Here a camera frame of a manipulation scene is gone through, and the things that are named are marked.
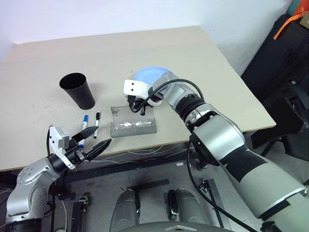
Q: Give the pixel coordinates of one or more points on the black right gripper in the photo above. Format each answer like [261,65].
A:
[132,101]

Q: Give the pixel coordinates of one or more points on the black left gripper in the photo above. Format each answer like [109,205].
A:
[77,154]

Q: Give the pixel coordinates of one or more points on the clear frame glasses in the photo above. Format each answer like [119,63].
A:
[144,124]

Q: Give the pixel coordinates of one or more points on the translucent grey glasses case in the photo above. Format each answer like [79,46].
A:
[135,133]

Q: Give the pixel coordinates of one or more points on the blue plate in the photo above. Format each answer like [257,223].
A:
[149,73]

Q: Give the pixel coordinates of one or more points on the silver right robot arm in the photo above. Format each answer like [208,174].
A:
[217,130]

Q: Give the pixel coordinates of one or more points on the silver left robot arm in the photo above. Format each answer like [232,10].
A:
[31,183]

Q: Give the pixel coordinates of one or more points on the blue whiteboard marker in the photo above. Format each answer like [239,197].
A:
[85,118]

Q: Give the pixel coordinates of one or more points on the black whiteboard marker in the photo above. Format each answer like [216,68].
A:
[98,115]

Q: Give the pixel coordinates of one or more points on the black plastic cup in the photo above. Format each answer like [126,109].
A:
[80,96]

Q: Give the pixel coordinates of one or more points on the flat black floor bar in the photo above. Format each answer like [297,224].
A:
[148,184]

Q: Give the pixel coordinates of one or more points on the black metal floor bar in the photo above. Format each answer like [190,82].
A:
[80,215]
[216,200]

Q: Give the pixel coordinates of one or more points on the grey left robot leg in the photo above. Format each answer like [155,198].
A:
[124,210]

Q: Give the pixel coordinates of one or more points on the grey robot leg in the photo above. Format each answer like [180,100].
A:
[190,205]
[124,210]

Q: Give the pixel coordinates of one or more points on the grey right robot leg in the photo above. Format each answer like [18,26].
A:
[190,205]

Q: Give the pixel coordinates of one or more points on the grey robot torso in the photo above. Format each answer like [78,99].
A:
[178,227]

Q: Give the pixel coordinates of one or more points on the dark hard case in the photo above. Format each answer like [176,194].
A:
[272,60]

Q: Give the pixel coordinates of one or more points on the black office chair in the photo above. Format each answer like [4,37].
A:
[299,96]

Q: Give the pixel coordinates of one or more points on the teal round object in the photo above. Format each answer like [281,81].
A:
[295,7]

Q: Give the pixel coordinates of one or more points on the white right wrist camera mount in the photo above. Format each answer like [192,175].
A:
[135,88]

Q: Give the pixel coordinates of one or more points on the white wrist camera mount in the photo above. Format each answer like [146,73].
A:
[135,88]
[54,137]

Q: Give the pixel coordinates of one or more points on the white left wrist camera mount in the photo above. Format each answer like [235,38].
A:
[54,137]

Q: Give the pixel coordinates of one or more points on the black metal table frame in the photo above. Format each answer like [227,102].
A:
[135,166]

